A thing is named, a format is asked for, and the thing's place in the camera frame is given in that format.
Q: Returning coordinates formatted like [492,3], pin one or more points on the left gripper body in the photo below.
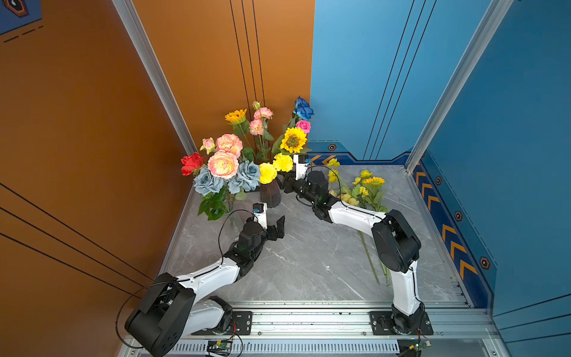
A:
[271,234]

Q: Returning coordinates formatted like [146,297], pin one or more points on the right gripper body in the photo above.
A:
[302,188]

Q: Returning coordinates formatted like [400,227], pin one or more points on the background yellow poppy spray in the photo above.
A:
[334,177]

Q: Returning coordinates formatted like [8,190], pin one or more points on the yellow rose spray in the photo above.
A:
[360,219]

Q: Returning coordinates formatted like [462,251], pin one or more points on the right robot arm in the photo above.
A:
[396,243]

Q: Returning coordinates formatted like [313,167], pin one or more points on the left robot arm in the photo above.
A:
[173,307]

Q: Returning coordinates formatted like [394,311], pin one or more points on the dark ribbed vase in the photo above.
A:
[271,193]

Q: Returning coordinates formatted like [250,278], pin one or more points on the background bouquet in dark vase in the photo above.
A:
[250,140]

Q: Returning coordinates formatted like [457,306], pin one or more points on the grey blue roses bunch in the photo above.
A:
[214,190]

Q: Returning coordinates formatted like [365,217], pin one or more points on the red rose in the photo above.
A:
[191,163]

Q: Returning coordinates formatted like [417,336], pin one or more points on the left circuit board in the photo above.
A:
[219,347]

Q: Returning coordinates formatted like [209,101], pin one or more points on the circuit board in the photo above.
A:
[219,347]
[416,349]

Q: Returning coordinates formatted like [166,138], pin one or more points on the right circuit board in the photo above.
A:
[416,349]

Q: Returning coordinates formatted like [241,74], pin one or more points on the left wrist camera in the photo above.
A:
[260,213]

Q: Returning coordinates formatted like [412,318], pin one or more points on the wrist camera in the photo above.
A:
[300,166]
[260,213]

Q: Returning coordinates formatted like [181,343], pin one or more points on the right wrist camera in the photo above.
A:
[300,166]

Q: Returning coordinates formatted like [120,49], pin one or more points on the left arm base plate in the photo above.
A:
[239,322]

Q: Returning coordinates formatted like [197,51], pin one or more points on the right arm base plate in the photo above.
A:
[388,323]

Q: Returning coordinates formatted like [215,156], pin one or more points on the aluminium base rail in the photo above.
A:
[342,329]

